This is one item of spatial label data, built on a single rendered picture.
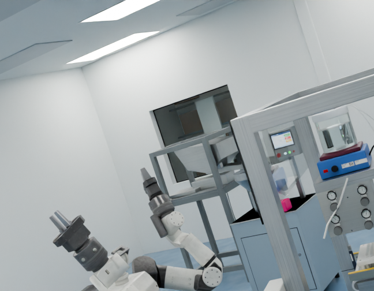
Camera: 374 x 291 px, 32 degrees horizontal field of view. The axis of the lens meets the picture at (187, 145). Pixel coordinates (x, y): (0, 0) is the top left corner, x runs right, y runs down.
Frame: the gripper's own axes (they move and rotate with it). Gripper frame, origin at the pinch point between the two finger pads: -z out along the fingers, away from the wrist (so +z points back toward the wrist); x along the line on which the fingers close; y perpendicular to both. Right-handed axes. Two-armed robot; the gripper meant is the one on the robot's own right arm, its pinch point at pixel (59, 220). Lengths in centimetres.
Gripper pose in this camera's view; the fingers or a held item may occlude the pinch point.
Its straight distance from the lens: 204.8
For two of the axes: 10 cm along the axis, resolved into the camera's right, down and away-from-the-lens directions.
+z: 6.4, 7.5, 1.9
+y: 5.5, -2.8, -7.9
